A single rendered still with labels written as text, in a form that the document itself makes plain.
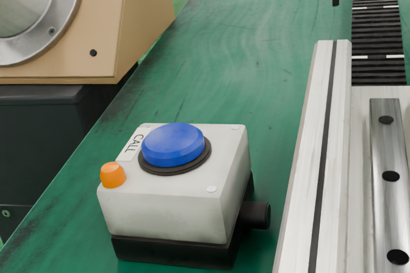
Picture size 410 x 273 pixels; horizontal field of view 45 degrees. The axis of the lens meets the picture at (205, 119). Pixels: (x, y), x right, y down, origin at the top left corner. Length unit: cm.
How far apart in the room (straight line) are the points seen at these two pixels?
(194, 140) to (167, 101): 21
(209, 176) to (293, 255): 10
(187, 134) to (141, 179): 4
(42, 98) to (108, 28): 11
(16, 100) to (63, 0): 13
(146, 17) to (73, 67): 12
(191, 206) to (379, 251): 10
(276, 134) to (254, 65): 15
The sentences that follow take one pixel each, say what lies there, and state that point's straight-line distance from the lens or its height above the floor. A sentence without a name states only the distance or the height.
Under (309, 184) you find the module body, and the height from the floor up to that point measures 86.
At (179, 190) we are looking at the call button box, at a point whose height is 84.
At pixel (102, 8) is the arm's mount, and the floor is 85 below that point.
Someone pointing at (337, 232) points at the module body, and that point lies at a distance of 22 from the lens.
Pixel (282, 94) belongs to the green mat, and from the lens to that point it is 50.
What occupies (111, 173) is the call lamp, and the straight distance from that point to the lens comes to 30.
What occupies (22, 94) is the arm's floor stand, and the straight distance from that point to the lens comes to 62.
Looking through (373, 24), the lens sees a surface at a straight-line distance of 57.
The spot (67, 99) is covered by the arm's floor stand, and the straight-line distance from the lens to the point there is 59.
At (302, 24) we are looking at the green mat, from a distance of 67.
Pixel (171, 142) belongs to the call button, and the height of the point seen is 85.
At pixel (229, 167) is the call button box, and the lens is 30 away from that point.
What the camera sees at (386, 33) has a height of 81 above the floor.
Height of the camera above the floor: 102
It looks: 30 degrees down
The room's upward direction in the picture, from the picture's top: 10 degrees counter-clockwise
